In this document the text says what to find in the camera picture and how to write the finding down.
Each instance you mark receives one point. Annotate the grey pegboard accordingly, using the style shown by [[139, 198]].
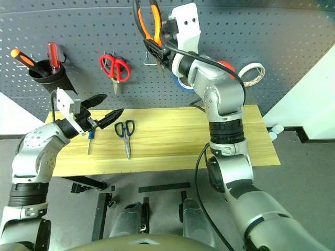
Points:
[[235, 26]]

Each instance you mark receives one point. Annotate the white tape roll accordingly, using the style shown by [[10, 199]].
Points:
[[247, 68]]

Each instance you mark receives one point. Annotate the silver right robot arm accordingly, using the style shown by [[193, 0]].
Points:
[[225, 91]]

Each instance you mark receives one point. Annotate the blue tape roll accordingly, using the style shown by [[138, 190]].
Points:
[[183, 88]]

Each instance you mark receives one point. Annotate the orange and black screwdriver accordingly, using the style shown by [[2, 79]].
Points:
[[23, 58]]

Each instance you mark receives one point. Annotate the black floor tape strip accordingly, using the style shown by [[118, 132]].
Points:
[[165, 187]]

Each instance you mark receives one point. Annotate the black and blue scissors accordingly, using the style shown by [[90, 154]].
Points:
[[127, 146]]

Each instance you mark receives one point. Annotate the red tape roll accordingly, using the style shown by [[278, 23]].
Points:
[[227, 66]]

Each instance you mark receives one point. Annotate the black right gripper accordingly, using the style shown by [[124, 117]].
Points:
[[171, 34]]

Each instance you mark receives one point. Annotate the dark robot torso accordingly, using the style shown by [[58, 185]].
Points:
[[141, 243]]

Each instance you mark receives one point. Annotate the orange and black pliers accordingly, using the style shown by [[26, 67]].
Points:
[[149, 28]]

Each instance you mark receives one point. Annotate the black cone tool holder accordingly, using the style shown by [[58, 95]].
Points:
[[55, 81]]

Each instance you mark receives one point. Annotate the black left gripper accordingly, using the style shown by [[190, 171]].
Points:
[[85, 119]]

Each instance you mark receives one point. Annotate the grey left robot leg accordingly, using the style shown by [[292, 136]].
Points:
[[128, 219]]

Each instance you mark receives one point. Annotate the grey robot leg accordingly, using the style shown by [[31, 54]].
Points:
[[128, 219], [195, 222]]

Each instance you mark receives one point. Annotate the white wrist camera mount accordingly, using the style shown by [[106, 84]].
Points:
[[187, 34], [64, 102]]

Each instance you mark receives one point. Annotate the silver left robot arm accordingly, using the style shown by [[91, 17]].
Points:
[[34, 146]]

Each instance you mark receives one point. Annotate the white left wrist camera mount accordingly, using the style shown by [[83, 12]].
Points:
[[64, 102]]

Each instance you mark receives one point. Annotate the black table frame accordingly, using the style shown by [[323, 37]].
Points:
[[100, 214]]

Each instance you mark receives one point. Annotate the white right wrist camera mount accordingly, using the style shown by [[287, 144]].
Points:
[[187, 34]]

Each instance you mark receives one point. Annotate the grey right robot leg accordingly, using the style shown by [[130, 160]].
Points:
[[195, 222]]

